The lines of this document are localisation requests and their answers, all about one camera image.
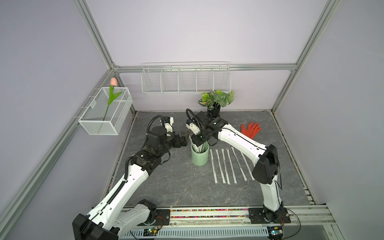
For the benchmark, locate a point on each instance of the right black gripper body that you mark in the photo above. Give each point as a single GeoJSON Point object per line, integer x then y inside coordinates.
{"type": "Point", "coordinates": [199, 138]}

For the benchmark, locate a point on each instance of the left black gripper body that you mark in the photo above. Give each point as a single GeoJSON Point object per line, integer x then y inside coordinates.
{"type": "Point", "coordinates": [174, 142]}

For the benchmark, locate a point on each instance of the green cylindrical storage cup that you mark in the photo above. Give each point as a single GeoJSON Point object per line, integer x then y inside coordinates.
{"type": "Point", "coordinates": [200, 159]}

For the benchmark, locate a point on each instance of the white straw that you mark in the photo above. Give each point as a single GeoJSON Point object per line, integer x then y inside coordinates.
{"type": "Point", "coordinates": [247, 166]}
{"type": "Point", "coordinates": [231, 165]}
{"type": "Point", "coordinates": [239, 165]}
{"type": "Point", "coordinates": [220, 166]}
{"type": "Point", "coordinates": [225, 165]}
{"type": "Point", "coordinates": [213, 166]}

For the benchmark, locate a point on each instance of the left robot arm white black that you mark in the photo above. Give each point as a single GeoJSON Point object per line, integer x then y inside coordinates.
{"type": "Point", "coordinates": [104, 221]}

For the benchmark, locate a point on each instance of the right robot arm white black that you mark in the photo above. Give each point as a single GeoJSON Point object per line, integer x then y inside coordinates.
{"type": "Point", "coordinates": [264, 157]}

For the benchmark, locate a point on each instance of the bundle of wrapped white straws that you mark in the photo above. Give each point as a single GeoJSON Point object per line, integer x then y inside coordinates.
{"type": "Point", "coordinates": [200, 149]}

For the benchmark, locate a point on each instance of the black vase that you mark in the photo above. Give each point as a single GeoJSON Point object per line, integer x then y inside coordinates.
{"type": "Point", "coordinates": [214, 110]}

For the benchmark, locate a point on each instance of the green artificial plant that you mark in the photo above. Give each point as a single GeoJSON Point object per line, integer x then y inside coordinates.
{"type": "Point", "coordinates": [216, 99]}

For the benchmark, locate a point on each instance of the red work glove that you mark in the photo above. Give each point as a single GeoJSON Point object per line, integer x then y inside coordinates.
{"type": "Point", "coordinates": [251, 130]}

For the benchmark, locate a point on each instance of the pink artificial tulip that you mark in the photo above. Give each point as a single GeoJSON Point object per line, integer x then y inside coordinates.
{"type": "Point", "coordinates": [112, 96]}

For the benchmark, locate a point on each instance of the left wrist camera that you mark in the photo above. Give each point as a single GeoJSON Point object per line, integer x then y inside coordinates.
{"type": "Point", "coordinates": [158, 135]}

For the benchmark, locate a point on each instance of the white wire wall shelf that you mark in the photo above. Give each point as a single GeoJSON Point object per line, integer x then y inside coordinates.
{"type": "Point", "coordinates": [185, 77]}

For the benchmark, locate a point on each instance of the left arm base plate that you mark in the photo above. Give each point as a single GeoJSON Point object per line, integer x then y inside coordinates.
{"type": "Point", "coordinates": [161, 217]}

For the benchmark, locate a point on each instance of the white mesh wall basket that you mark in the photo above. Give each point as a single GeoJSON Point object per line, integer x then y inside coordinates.
{"type": "Point", "coordinates": [91, 117]}

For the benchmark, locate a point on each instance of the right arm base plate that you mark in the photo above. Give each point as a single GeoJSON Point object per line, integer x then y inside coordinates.
{"type": "Point", "coordinates": [266, 216]}

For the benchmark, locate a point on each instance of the white slotted cable duct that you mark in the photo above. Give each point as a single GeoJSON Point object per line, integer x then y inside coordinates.
{"type": "Point", "coordinates": [197, 233]}

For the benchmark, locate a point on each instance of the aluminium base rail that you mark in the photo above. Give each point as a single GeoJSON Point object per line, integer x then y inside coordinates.
{"type": "Point", "coordinates": [243, 216]}

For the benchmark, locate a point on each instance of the aluminium frame struts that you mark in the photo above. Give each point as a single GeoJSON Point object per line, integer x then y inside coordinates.
{"type": "Point", "coordinates": [23, 198]}

